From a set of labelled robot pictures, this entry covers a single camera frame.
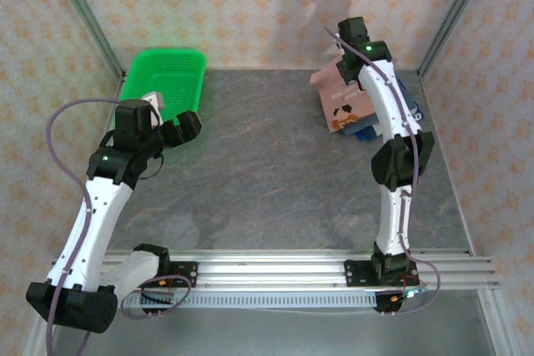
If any green plastic basket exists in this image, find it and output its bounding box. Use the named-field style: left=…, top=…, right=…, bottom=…
left=118, top=48, right=209, bottom=132

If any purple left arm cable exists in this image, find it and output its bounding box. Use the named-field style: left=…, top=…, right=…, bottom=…
left=44, top=97, right=126, bottom=356

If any grey slotted cable duct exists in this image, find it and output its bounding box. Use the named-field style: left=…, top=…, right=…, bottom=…
left=124, top=290, right=379, bottom=310

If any aluminium frame post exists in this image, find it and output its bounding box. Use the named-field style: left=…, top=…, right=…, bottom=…
left=416, top=0, right=497, bottom=78
left=44, top=0, right=128, bottom=80

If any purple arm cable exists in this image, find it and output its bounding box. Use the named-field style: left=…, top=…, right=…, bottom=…
left=324, top=25, right=442, bottom=318
left=44, top=97, right=126, bottom=356

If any thin black cable loop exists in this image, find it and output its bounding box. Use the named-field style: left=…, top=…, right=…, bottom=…
left=135, top=149, right=164, bottom=181

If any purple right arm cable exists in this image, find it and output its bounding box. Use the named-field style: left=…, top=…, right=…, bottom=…
left=324, top=25, right=442, bottom=318

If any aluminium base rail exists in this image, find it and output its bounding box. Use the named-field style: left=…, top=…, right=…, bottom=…
left=52, top=248, right=501, bottom=291

